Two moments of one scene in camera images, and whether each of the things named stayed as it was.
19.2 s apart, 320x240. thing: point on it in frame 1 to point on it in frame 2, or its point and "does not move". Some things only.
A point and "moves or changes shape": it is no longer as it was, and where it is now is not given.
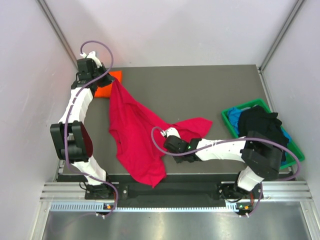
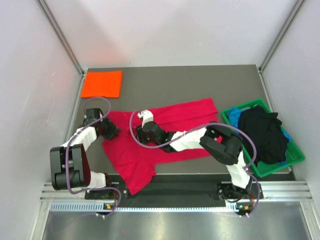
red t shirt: (131, 124) moves or changes shape
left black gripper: (108, 79) to (113, 129)
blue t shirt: (234, 114) does not move
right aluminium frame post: (296, 8) does not move
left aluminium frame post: (51, 18) does not move
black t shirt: (257, 119) does not move
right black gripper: (178, 159) to (141, 136)
